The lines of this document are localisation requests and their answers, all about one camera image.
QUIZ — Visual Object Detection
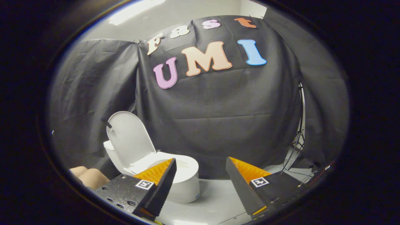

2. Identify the black backdrop stand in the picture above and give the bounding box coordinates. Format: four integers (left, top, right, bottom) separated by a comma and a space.
281, 83, 307, 174

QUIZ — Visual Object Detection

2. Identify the white ceramic toilet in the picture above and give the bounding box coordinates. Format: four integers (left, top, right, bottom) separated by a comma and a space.
103, 141, 200, 204

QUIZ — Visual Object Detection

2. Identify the person's bare knee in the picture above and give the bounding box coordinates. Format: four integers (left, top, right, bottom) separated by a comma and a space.
69, 166, 89, 177
78, 169, 111, 190

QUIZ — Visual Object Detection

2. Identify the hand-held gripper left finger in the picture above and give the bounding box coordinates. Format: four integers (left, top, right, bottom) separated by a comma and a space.
95, 158, 177, 222

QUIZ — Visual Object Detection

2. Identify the ceiling light panel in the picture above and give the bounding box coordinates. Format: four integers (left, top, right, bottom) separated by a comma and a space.
108, 0, 166, 26

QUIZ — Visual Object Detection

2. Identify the red floor cable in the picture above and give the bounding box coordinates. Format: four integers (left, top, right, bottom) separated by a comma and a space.
311, 161, 335, 185

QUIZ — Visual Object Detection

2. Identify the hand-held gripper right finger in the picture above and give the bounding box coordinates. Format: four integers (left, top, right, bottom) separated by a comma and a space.
226, 156, 313, 220

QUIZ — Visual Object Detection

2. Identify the black backdrop cloth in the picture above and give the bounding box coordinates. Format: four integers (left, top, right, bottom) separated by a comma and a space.
50, 14, 350, 180

